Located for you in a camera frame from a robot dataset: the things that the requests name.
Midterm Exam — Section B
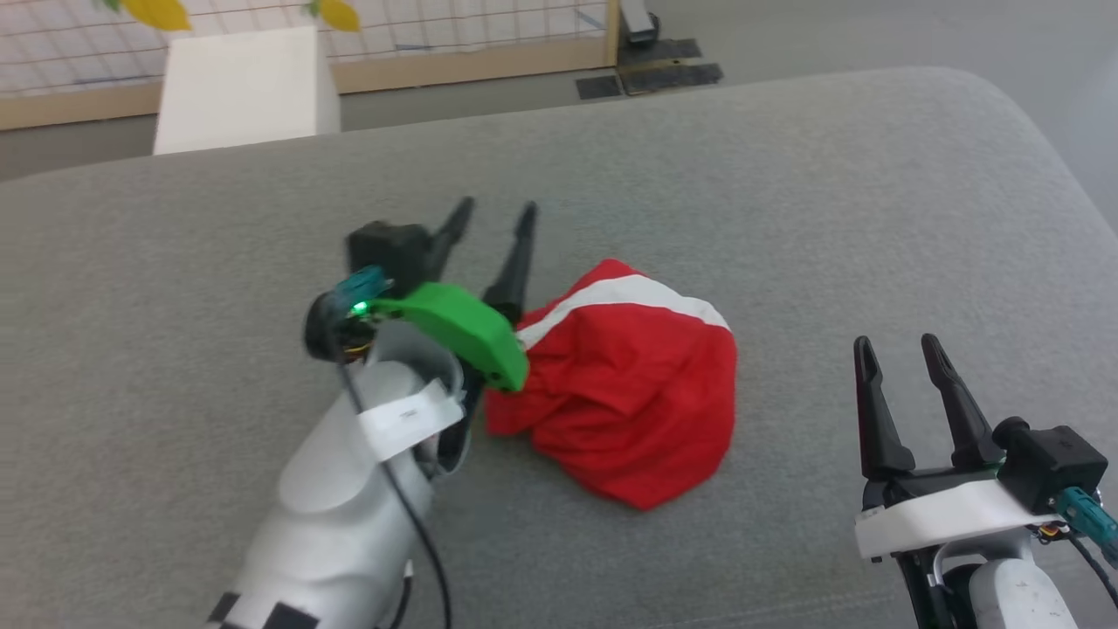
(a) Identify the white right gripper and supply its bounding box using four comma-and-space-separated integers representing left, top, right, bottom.
852, 333, 1064, 561

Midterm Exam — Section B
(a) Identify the large yellow leaf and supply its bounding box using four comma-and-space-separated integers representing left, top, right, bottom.
103, 0, 194, 34

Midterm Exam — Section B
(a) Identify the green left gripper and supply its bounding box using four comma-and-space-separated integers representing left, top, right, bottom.
365, 197, 539, 393

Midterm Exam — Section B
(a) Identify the teal plug black cable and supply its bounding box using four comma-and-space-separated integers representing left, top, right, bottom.
1053, 487, 1118, 612
332, 266, 453, 629

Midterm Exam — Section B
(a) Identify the white box cabinet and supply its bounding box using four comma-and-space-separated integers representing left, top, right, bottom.
153, 25, 342, 156

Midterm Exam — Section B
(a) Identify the grey fabric sofa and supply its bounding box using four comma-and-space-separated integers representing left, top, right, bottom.
0, 66, 1118, 629

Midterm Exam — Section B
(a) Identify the teal plug left black cable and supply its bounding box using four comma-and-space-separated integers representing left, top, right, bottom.
332, 266, 453, 629

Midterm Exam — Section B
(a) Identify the teal plug right black cable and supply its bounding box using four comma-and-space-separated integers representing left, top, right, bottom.
1053, 487, 1118, 612

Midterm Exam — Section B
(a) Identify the long black floor mat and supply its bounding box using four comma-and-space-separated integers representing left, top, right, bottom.
617, 38, 725, 96

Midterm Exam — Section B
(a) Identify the wire mesh fence wooden frame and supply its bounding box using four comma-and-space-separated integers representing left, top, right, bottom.
0, 0, 624, 133

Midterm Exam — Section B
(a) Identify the small yellow leaf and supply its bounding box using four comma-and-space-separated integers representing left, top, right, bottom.
306, 0, 362, 34

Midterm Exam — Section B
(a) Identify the white label strap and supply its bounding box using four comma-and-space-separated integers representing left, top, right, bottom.
358, 380, 466, 462

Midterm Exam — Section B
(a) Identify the red garment with white stripe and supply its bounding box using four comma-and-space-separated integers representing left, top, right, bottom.
483, 258, 739, 512

